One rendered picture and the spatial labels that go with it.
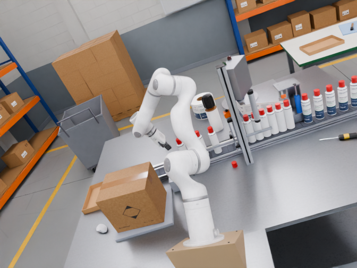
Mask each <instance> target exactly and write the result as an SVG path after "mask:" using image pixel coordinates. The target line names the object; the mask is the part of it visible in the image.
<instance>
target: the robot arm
mask: <svg viewBox="0 0 357 268"><path fill-rule="evenodd" d="M196 91H197V88H196V84H195V82H194V81H193V80H192V79H191V78H189V77H184V76H172V75H171V74H170V72H169V71H168V70H167V69H165V68H159V69H157V70H156V71H155V72H154V73H153V75H152V78H151V80H150V83H149V86H148V88H147V91H146V94H145V96H144V99H143V102H142V105H141V107H140V110H139V111H137V112H135V113H134V114H133V115H132V116H131V118H130V122H131V123H132V124H133V125H134V127H133V130H132V133H133V135H134V136H135V137H136V138H141V137H142V136H143V135H145V136H147V137H150V138H151V139H152V140H153V141H154V142H155V143H156V144H157V145H158V146H159V147H161V146H162V148H164V147H165V148H166V149H167V150H170V149H171V148H172V147H171V146H170V145H169V144H168V143H167V141H166V139H165V135H164V134H163V133H161V132H160V131H159V130H158V129H156V127H155V126H154V125H153V124H152V123H151V122H150V121H151V119H152V116H153V114H154V112H155V109H156V107H157V105H158V103H159V100H160V98H161V96H162V95H166V96H177V97H178V102H177V103H176V104H175V105H174V107H173V108H172V109H171V123H172V128H173V131H174V133H175V135H176V137H177V138H178V139H179V140H180V141H181V142H183V143H184V144H185V145H186V147H187V149H188V150H180V151H174V152H171V153H169V154H168V155H167V156H166V157H165V159H164V170H165V172H166V174H167V175H168V176H169V178H170V179H171V180H172V181H174V182H175V183H176V185H177V186H178V187H179V189H180V191H181V194H182V199H183V205H184V210H185V216H186V221H187V225H188V231H189V236H190V239H189V240H186V241H185V242H183V246H184V247H198V246H204V245H209V244H213V243H216V242H219V241H221V240H223V239H224V238H225V237H224V235H223V234H219V230H218V229H217V230H216V229H215V227H214V222H213V217H212V213H211V208H210V203H209V198H208V193H207V189H206V187H205V186H204V185H203V184H201V183H198V182H196V181H194V180H192V179H191V178H190V176H189V175H193V174H199V173H203V172H205V171H206V170H208V168H209V166H210V157H209V154H208V152H207V150H206V149H205V147H204V146H203V144H202V143H201V141H200V140H199V138H198V137H197V135H196V133H195V131H194V129H193V125H192V120H191V114H190V105H191V102H192V100H193V98H194V96H195V94H196Z"/></svg>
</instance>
